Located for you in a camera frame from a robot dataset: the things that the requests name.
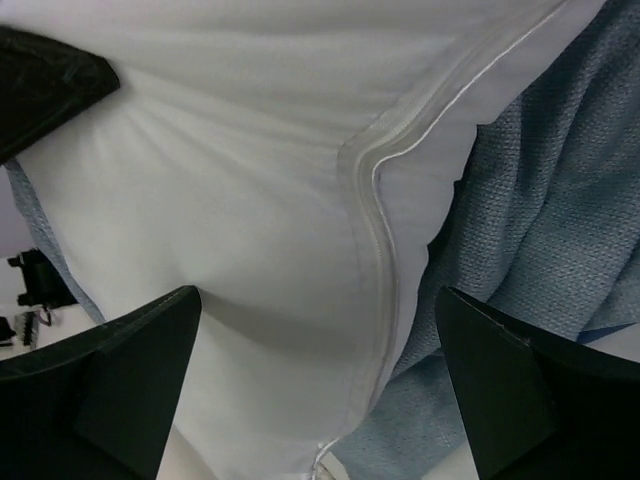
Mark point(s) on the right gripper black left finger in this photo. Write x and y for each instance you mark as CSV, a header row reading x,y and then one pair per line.
x,y
99,404

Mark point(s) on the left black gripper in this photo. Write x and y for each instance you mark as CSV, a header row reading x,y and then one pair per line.
x,y
45,84

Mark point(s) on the white pillow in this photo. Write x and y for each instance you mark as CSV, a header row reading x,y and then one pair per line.
x,y
291,159

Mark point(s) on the blue pillowcase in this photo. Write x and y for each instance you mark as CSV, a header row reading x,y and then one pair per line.
x,y
543,224

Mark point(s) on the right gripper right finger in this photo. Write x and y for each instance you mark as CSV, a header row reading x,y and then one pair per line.
x,y
535,405

